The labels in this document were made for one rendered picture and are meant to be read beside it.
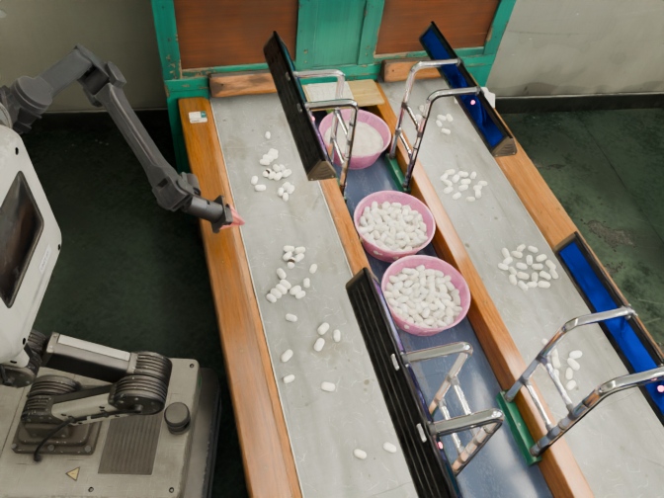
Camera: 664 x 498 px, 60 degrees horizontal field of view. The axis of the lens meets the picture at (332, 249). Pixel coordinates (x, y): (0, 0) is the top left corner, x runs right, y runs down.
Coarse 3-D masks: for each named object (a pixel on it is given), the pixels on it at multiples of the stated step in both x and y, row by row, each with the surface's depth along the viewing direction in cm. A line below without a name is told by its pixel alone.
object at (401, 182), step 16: (416, 64) 182; (432, 64) 183; (448, 64) 184; (464, 64) 186; (432, 96) 173; (448, 96) 174; (400, 112) 196; (400, 128) 201; (416, 128) 186; (416, 144) 188; (384, 160) 216; (400, 176) 207
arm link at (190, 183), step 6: (180, 174) 162; (186, 174) 163; (192, 174) 164; (180, 180) 153; (186, 180) 161; (192, 180) 162; (180, 186) 152; (186, 186) 154; (192, 186) 157; (198, 186) 162; (186, 192) 153; (192, 192) 155; (198, 192) 162; (186, 198) 155; (180, 204) 156; (174, 210) 157
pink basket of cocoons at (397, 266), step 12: (396, 264) 176; (408, 264) 179; (420, 264) 180; (432, 264) 179; (444, 264) 178; (384, 276) 172; (456, 276) 176; (384, 288) 172; (468, 300) 169; (396, 324) 172; (408, 324) 163
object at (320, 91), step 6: (312, 84) 225; (318, 84) 226; (324, 84) 226; (330, 84) 226; (336, 84) 227; (306, 90) 222; (312, 90) 223; (318, 90) 223; (324, 90) 224; (330, 90) 224; (348, 90) 225; (312, 96) 221; (318, 96) 221; (324, 96) 221; (330, 96) 222; (348, 96) 223
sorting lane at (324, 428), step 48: (240, 144) 205; (288, 144) 208; (240, 192) 191; (288, 240) 180; (336, 240) 182; (336, 288) 171; (288, 336) 159; (288, 384) 150; (336, 384) 152; (288, 432) 142; (336, 432) 144; (384, 432) 145; (336, 480) 137; (384, 480) 138
